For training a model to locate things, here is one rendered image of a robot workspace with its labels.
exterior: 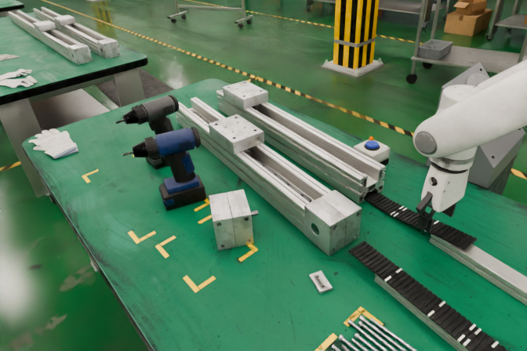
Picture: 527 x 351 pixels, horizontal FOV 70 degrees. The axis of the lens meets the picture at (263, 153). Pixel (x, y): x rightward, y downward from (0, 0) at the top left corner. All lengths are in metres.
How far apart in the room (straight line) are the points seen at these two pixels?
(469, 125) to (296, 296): 0.47
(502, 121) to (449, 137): 0.08
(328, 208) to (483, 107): 0.39
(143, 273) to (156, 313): 0.12
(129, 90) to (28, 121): 0.59
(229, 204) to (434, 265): 0.48
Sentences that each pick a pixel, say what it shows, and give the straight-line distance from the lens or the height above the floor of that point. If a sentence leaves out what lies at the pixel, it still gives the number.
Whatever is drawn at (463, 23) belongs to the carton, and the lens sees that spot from 5.90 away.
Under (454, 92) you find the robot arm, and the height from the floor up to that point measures 1.16.
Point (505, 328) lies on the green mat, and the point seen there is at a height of 0.78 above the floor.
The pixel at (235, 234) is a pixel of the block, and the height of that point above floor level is 0.82.
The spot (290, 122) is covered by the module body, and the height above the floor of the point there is 0.85.
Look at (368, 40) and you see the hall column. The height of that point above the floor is 0.31.
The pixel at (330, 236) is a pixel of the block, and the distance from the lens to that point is 0.88.
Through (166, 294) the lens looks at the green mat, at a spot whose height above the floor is 0.78.
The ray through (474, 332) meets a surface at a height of 0.81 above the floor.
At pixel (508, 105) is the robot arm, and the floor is 1.18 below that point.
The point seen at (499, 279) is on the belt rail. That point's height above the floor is 0.80.
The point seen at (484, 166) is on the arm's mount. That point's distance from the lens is 1.20.
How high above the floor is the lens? 1.45
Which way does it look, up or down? 32 degrees down
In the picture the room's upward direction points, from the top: 4 degrees counter-clockwise
